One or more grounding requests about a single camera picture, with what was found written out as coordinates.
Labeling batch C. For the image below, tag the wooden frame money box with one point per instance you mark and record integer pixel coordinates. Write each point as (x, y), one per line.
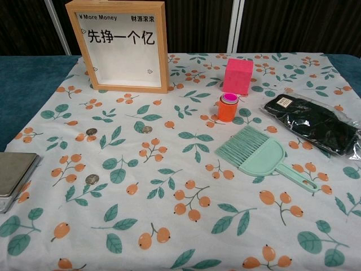
(124, 62)

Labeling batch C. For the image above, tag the floral print tablecloth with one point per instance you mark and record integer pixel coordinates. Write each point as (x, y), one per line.
(169, 158)

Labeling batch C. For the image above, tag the orange nesting cup stack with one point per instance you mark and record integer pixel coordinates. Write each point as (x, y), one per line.
(227, 111)

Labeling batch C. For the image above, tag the mint green hand brush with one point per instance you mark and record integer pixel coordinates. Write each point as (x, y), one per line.
(259, 158)

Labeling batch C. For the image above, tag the black garment in plastic bag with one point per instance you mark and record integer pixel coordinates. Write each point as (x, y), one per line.
(310, 124)

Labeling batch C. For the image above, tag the teal padded table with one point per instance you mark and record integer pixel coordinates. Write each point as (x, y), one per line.
(28, 84)

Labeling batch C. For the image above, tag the pink foam cube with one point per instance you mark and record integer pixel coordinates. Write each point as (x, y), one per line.
(237, 77)

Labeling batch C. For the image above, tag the silver digital scale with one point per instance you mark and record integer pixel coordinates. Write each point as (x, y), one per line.
(14, 172)

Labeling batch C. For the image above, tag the white partition frame post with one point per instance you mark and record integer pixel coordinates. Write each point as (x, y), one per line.
(57, 28)
(235, 25)

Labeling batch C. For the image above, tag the silver coin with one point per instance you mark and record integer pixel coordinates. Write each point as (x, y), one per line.
(91, 131)
(147, 129)
(92, 179)

